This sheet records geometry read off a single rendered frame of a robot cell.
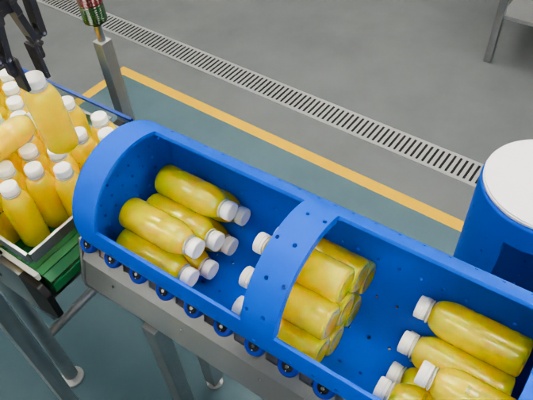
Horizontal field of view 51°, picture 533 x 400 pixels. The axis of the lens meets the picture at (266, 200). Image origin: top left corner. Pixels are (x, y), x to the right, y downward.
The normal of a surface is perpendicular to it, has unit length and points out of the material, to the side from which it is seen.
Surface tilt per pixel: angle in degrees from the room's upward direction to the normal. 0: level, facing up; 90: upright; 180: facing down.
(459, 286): 87
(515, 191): 0
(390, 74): 0
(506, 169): 0
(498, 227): 90
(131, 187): 90
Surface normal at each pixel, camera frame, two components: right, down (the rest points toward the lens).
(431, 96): -0.05, -0.67
